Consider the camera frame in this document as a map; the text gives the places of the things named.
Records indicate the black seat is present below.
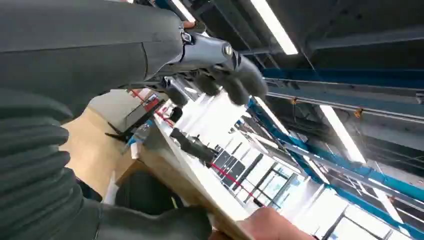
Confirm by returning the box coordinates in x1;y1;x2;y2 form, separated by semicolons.
114;170;185;216

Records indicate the red barrier tape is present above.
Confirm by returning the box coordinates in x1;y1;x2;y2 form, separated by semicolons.
210;162;267;208

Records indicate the blue steel beam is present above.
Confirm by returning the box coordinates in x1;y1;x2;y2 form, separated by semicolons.
246;97;424;239

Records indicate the long ceiling light strip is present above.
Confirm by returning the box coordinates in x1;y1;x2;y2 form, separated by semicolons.
250;0;299;56
169;0;197;23
318;104;367;165

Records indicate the black device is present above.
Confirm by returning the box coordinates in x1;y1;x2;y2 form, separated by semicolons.
169;127;220;168

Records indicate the pale wooden desk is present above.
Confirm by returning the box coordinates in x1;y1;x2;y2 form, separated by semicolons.
114;112;256;240

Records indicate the person's hand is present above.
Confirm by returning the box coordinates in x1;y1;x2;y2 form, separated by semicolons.
208;207;316;240

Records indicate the clear plastic bottle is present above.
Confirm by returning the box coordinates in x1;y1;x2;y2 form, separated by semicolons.
127;119;154;161

